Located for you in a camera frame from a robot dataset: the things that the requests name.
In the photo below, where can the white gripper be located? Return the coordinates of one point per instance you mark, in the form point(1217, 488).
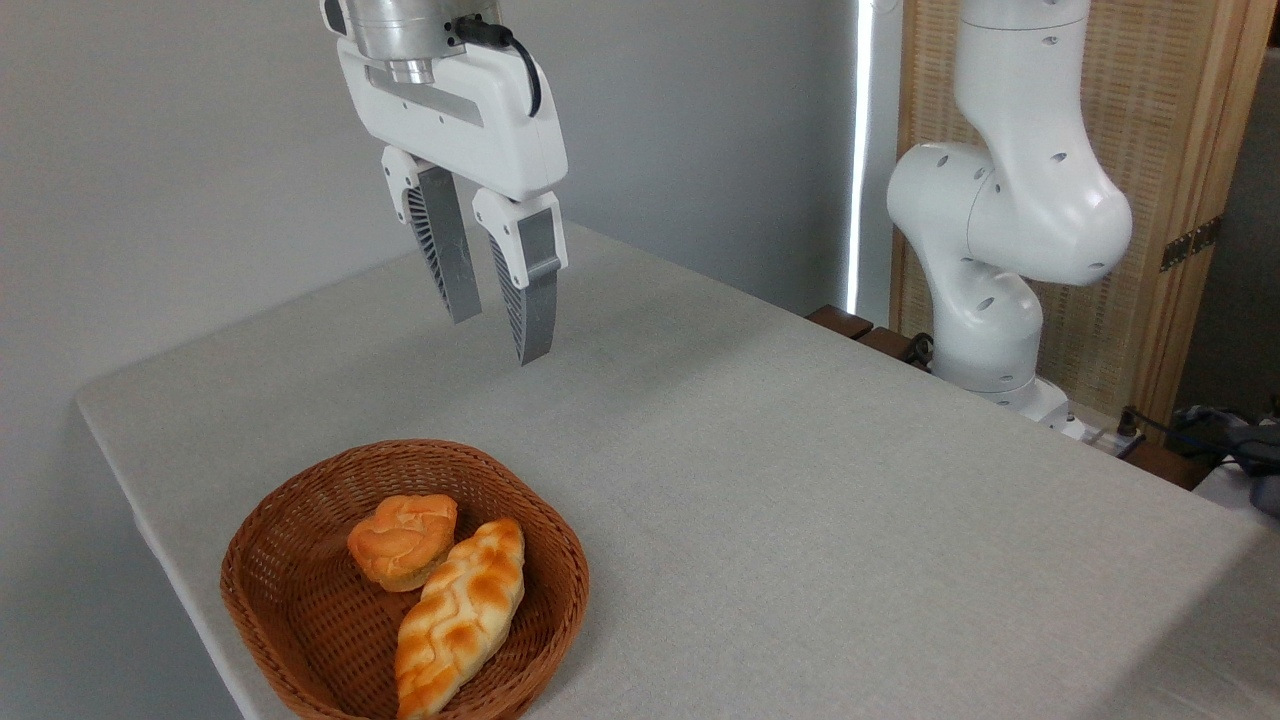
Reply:
point(470, 110)

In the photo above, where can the round golden bread roll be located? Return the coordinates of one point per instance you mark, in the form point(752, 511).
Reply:
point(400, 540)

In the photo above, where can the long braided bread loaf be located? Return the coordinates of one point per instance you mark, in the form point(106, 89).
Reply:
point(460, 610)

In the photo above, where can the brown wooden block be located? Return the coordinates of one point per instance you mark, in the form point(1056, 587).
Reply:
point(1165, 465)
point(885, 342)
point(840, 321)

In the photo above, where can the brown wicker basket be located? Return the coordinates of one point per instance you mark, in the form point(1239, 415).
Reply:
point(300, 600)

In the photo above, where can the white power strip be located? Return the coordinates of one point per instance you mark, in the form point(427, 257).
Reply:
point(1095, 435)

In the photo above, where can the black power plug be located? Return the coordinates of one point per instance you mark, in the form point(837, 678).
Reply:
point(1130, 422)

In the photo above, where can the wooden rattan folding screen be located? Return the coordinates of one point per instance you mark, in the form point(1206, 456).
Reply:
point(1150, 120)

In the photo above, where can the dark metal screen hinge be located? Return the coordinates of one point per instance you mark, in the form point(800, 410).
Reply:
point(1190, 243)

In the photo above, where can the dark grey device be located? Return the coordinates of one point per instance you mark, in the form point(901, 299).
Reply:
point(1258, 465)

